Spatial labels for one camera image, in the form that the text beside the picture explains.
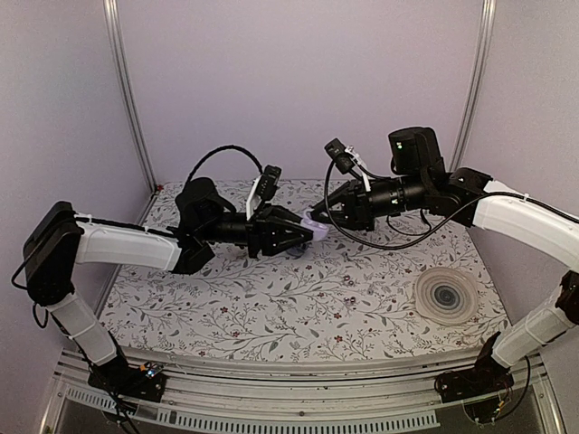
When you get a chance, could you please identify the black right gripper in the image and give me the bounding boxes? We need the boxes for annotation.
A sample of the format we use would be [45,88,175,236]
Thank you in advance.
[309,172,429,232]

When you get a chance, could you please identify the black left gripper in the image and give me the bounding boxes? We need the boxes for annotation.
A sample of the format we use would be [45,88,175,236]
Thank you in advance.
[200,203,317,259]

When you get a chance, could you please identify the light purple round earbud case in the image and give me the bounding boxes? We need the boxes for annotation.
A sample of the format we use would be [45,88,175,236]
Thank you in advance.
[300,209,328,241]

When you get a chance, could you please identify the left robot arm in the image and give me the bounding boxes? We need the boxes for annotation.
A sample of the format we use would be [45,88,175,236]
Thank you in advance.
[17,175,327,402]

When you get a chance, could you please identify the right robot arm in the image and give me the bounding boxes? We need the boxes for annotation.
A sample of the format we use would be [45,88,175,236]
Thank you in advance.
[310,127,578,402]

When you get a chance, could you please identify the dark purple open earbud case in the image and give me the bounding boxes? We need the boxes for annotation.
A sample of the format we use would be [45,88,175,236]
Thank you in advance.
[286,242,311,259]

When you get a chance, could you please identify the floral patterned table mat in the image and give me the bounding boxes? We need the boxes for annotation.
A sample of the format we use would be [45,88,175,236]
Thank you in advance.
[100,212,508,363]

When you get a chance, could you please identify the swirl patterned glass plate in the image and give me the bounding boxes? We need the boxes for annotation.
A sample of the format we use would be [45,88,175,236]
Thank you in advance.
[413,267,479,326]

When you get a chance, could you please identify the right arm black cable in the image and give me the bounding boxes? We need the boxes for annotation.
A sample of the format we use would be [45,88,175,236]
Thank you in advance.
[324,157,480,251]

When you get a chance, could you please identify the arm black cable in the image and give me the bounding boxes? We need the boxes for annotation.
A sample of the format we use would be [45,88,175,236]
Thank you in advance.
[324,157,480,251]
[185,144,266,182]

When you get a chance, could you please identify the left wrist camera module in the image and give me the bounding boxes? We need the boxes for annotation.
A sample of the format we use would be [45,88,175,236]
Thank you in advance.
[245,165,282,221]

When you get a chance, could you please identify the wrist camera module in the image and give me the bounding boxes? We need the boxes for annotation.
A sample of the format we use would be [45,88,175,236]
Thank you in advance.
[245,165,282,221]
[324,138,371,192]

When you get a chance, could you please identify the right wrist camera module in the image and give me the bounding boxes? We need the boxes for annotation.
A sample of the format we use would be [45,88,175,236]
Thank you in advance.
[324,138,371,192]

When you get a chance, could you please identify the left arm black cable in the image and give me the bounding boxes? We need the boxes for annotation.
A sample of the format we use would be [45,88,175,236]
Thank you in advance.
[185,144,266,182]

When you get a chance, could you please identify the right aluminium corner post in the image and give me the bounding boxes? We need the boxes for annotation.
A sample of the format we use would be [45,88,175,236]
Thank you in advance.
[451,0,497,171]

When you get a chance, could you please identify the aluminium corner post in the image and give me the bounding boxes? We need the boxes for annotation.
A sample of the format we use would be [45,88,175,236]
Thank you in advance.
[451,0,497,171]
[102,0,158,191]

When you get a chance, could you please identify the aluminium front rail frame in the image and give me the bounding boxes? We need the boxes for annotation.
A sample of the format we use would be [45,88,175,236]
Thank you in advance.
[40,347,565,434]

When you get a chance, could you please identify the left aluminium corner post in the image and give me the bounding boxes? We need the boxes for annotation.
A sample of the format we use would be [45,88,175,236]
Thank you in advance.
[102,0,158,191]

